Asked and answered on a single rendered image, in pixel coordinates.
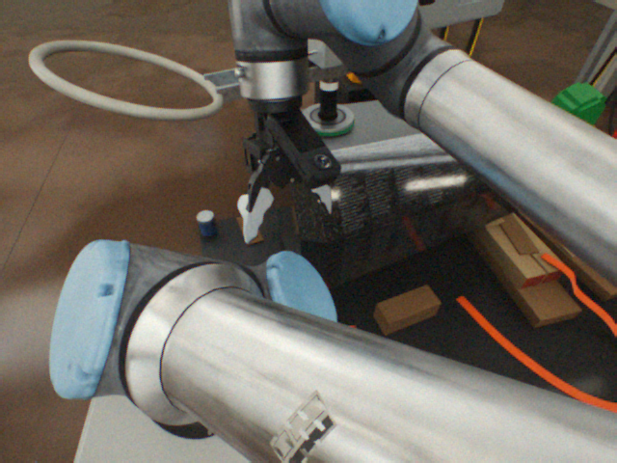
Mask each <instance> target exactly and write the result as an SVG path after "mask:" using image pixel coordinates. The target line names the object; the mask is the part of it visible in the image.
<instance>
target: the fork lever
mask: <svg viewBox="0 0 617 463"><path fill-rule="evenodd" d="M236 70H237V68H232V69H227V70H222V71H217V72H212V73H207V74H204V75H203V76H204V80H208V81H210V82H211V83H212V84H213V85H214V86H216V88H215V92H216V94H221V95H222V96H223V98H224V103H227V102H231V101H235V100H239V99H242V98H245V97H243V96H242V95H240V90H239V78H237V77H236V76H235V71H236ZM351 73H352V72H351V71H350V70H349V69H348V68H347V67H346V66H345V65H341V66H337V67H333V68H326V69H323V68H321V67H319V66H318V65H316V64H315V63H314V62H312V61H311V60H308V83H309V84H310V83H314V82H319V81H323V80H327V79H331V78H336V77H339V76H343V75H347V74H351Z"/></svg>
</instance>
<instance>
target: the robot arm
mask: <svg viewBox="0 0 617 463"><path fill-rule="evenodd" d="M416 2H417V0H228V9H229V16H230V23H231V30H232V36H233V43H234V50H235V56H236V63H237V70H236V71H235V76H236V77H237V78H239V90H240V95H242V96H243V97H245V98H247V99H248V104H249V108H250V110H251V111H253V112H254V119H255V132H254V133H252V136H250V137H245V138H241V139H242V146H243V152H244V158H245V165H246V171H247V172H248V173H249V174H251V177H250V180H249V183H248V194H246V195H241V196H240V200H239V202H238V208H239V210H240V212H241V216H242V218H243V235H244V239H245V242H246V243H247V244H250V243H251V242H252V241H253V240H254V239H255V238H256V237H257V232H258V227H259V226H260V225H261V223H263V215H264V213H265V211H266V210H267V209H268V208H269V207H270V206H271V204H272V202H273V201H274V196H273V195H272V193H271V191H270V189H269V188H270V184H271V182H272V183H273V184H274V185H275V186H277V187H278V188H279V189H281V190H283V188H284V186H285V185H287V184H290V183H293V182H298V183H299V184H302V183H303V180H304V181H305V186H306V188H307V189H308V190H309V191H312V192H314V195H315V198H316V199H318V200H319V201H320V203H321V206H322V207H323V208H324V210H325V211H326V212H327V213H328V214H331V212H332V191H331V188H330V186H331V183H333V182H335V181H336V179H337V177H338V176H339V174H340V172H341V170H342V166H341V165H340V163H339V162H338V160H337V159H336V158H335V156H334V155H333V154H332V153H331V152H330V150H329V149H328V147H327V146H326V145H325V143H324V142H323V141H322V139H321V138H320V136H319V135H318V134H317V132H316V131H315V130H314V128H313V127H312V126H311V124H310V123H309V120H308V119H307V118H306V117H305V115H304V114H303V112H302V111H301V110H300V109H299V108H301V107H302V106H303V95H305V94H307V93H308V92H309V40H318V41H322V42H323V43H325V44H326V45H327V46H328V47H329V48H330V49H331V50H332V52H333V53H335V55H336V56H337V57H338V58H339V59H340V60H341V61H342V62H343V64H344V65H345V66H346V67H347V68H348V69H349V70H350V71H351V72H352V73H353V74H354V75H355V76H356V77H357V78H358V79H359V80H360V81H361V82H362V83H363V84H364V85H365V87H366V88H367V89H368V90H369V91H370V92H371V93H373V94H374V95H375V96H376V97H377V98H378V101H379V103H380V105H381V106H382V107H383V108H384V109H385V110H386V111H387V112H388V113H389V114H390V115H392V116H393V117H395V118H397V119H401V120H404V121H405V122H407V123H408V124H409V125H410V126H412V127H413V128H416V129H418V130H419V131H420V132H421V133H423V134H424V135H425V136H426V137H428V138H429V139H430V140H431V141H433V142H434V143H435V144H436V145H438V146H439V147H440V148H441V149H443V150H444V151H445V152H447V153H448V154H449V155H451V156H452V157H453V158H454V159H456V160H457V161H458V162H459V163H461V164H462V165H463V166H464V167H466V168H467V169H468V170H469V171H471V172H472V173H473V174H474V175H476V176H477V177H478V178H480V180H481V181H482V182H484V183H485V184H486V185H487V186H489V187H490V188H492V189H494V190H495V191H496V192H497V193H498V194H499V195H500V196H501V197H503V198H504V199H505V200H506V201H508V202H509V203H510V204H511V205H512V206H513V207H514V208H516V209H517V210H518V211H519V212H521V213H522V214H523V215H524V216H526V217H527V218H528V219H529V220H531V221H532V222H534V223H536V224H537V225H538V226H539V227H541V228H542V229H543V230H544V231H545V232H546V233H547V234H549V235H550V236H551V237H552V238H554V239H555V240H556V241H557V242H559V243H560V244H561V245H562V246H564V247H565V248H566V249H567V250H569V251H570V252H571V253H572V254H574V255H576V256H577V257H578V258H579V259H580V260H582V261H583V262H584V263H585V264H587V265H588V266H589V267H590V268H592V269H593V270H594V271H595V272H597V273H598V274H599V275H600V276H602V277H603V278H604V279H605V280H607V281H608V282H609V283H610V284H612V285H613V287H615V288H617V140H616V139H614V138H613V137H611V136H610V135H608V134H606V133H604V132H602V131H601V130H599V129H598V128H596V127H594V126H593V125H591V124H589V123H585V122H583V121H581V120H579V119H578V118H577V117H575V116H573V115H571V114H569V113H568V112H566V111H564V110H562V109H560V108H559V107H557V106H555V105H553V104H551V103H550V102H548V101H546V100H544V99H543V98H542V97H540V96H538V95H535V94H534V93H532V92H531V91H529V90H526V89H524V88H522V87H520V86H518V85H517V84H515V83H513V82H511V81H510V80H509V79H507V78H505V77H503V76H501V75H500V74H498V73H496V72H494V71H492V70H491V69H489V68H486V67H484V66H483V65H481V64H479V63H477V62H476V61H475V60H473V59H472V58H471V57H470V56H469V55H468V54H467V53H465V52H463V51H462V50H460V49H458V48H457V47H455V46H453V45H451V44H449V43H447V42H446V41H443V40H442V39H440V38H438V37H437V36H436V35H435V34H434V33H433V32H432V31H431V30H430V28H429V26H428V25H427V24H426V22H425V21H424V19H423V17H422V15H421V14H420V12H419V10H418V8H417V6H416ZM252 139H255V140H252ZM246 150H247V151H248V152H249V156H250V163H251V166H250V165H249V164H248V159H247V153H246ZM49 373H50V379H51V383H52V385H53V386H54V390H55V391H56V393H57V394H58V395H59V396H61V397H63V398H67V399H73V398H82V399H83V400H88V399H91V398H92V397H98V396H106V395H125V396H126V397H127V398H128V399H129V400H130V401H131V402H132V403H133V404H134V405H135V406H136V407H138V408H139V409H140V410H141V411H142V413H143V414H145V415H146V416H148V417H149V418H150V419H153V420H156V421H158V422H162V423H166V424H175V425H180V424H186V423H190V424H203V425H205V426H206V427H207V429H209V430H210V431H211V432H212V433H214V434H215V435H216V436H218V437H219V438H220V439H221V440H223V441H224V442H225V443H227V444H228V445H229V446H230V447H232V448H233V449H235V450H236V451H237V452H240V453H241V455H242V456H244V457H245V458H246V459H248V460H249V461H250V462H251V463H617V413H615V412H611V411H608V410H605V409H603V408H600V407H597V406H594V405H591V404H588V403H585V402H582V401H579V400H577V399H573V398H570V397H567V396H564V395H560V394H557V393H554V392H551V391H548V390H545V389H543V388H539V387H533V386H530V385H527V384H525V383H522V382H519V381H516V380H513V379H510V378H508V377H505V376H501V375H498V374H495V373H492V372H489V371H487V370H484V369H481V368H477V367H474V366H471V365H468V364H464V363H461V362H458V361H455V360H452V359H449V358H446V357H442V356H439V355H436V354H433V353H430V352H426V351H423V350H420V349H417V348H414V347H412V346H409V345H407V344H404V343H401V342H398V341H395V340H389V339H386V338H383V337H380V336H378V335H375V334H372V333H369V332H366V331H364V330H361V329H358V328H354V327H351V326H348V325H345V324H342V323H337V314H336V309H335V303H334V300H333V298H332V295H331V293H330V292H329V290H328V288H327V287H326V285H325V284H324V282H323V280H322V278H321V277H320V275H319V274H318V273H317V271H316V270H315V269H314V268H313V266H312V265H311V264H310V263H309V261H308V260H307V259H305V258H304V257H302V256H301V255H299V254H294V253H292V252H280V253H278V254H276V255H272V256H271V257H270V258H268V259H267V260H266V261H264V262H263V263H262V264H260V265H257V266H249V265H244V264H240V263H235V262H231V261H226V260H221V259H212V258H207V257H203V256H192V255H187V254H182V253H178V252H173V251H168V250H163V249H158V248H153V247H149V246H143V245H138V244H134V243H129V242H128V241H126V240H123V241H111V240H103V239H101V240H97V241H94V242H92V243H90V244H89V245H87V246H86V247H85V248H84V249H83V250H82V251H81V252H80V254H79V255H77V257H76V258H75V260H74V263H73V265H72V266H71V268H70V271H69V273H68V275H67V279H66V281H65V284H64V287H63V289H62V292H61V295H60V298H59V302H58V306H57V310H56V313H55V317H54V321H53V326H52V332H51V339H50V348H49Z"/></svg>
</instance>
